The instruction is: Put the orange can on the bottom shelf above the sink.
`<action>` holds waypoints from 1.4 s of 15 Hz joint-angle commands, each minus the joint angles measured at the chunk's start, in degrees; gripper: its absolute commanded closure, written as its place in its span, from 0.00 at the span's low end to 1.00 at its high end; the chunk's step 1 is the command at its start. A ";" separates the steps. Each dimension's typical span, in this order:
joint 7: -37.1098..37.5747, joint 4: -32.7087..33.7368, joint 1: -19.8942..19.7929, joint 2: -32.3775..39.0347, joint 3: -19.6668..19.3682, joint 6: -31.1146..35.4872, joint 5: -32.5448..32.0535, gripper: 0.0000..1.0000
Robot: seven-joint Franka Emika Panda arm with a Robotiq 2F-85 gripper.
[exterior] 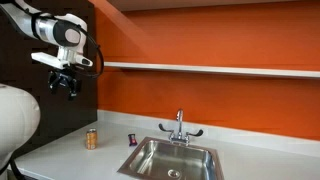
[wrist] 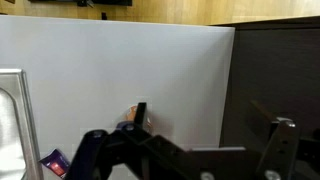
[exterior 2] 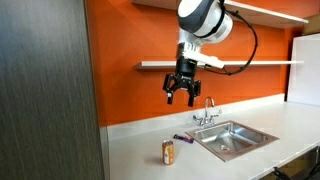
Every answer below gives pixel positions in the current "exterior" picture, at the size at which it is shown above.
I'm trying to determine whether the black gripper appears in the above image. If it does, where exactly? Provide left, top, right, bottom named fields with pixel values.
left=47, top=67, right=83, bottom=102

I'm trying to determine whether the orange soda can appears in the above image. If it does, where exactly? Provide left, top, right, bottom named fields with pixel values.
left=85, top=128, right=99, bottom=151

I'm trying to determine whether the stainless steel sink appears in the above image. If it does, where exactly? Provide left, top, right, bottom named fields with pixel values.
left=116, top=136, right=225, bottom=180

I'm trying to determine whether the purple snack wrapper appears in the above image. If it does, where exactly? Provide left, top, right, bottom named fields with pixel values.
left=127, top=133, right=139, bottom=148

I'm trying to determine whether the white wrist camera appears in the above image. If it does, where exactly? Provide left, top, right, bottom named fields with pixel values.
left=30, top=46, right=94, bottom=70

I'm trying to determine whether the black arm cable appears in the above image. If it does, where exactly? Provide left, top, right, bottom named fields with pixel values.
left=71, top=19, right=106, bottom=80

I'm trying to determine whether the chrome faucet with black handles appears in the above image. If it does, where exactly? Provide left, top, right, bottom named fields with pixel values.
left=158, top=108, right=205, bottom=147

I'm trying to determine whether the white wall shelf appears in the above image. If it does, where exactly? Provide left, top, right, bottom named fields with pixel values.
left=103, top=61, right=320, bottom=80

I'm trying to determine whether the overhead wall cabinet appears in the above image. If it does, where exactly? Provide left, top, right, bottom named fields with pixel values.
left=106, top=0, right=320, bottom=13

